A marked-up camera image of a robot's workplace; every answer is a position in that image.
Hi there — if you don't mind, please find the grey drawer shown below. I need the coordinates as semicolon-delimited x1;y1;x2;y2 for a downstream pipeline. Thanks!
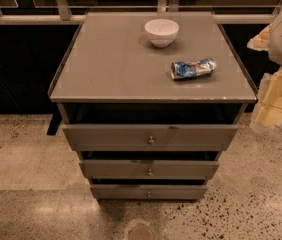
63;124;238;151
91;184;207;200
79;160;219;180

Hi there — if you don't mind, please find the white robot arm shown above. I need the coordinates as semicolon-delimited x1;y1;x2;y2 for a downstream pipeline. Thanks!
247;10;282;133

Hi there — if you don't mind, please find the grey drawer cabinet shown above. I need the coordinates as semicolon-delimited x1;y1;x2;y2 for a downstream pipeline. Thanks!
49;12;256;189

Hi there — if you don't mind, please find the grey bottom drawer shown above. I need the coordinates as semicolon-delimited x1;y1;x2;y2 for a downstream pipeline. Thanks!
91;184;207;200

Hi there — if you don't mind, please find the grey top drawer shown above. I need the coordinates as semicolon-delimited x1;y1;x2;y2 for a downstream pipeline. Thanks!
63;124;238;151

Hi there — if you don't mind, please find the crushed blue soda can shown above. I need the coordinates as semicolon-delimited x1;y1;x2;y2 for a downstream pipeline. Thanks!
171;58;217;80

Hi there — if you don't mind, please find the white ceramic bowl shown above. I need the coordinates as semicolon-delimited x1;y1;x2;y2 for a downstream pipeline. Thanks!
144;19;179;48

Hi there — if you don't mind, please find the metal railing frame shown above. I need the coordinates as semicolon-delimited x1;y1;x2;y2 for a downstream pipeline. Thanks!
0;0;282;26

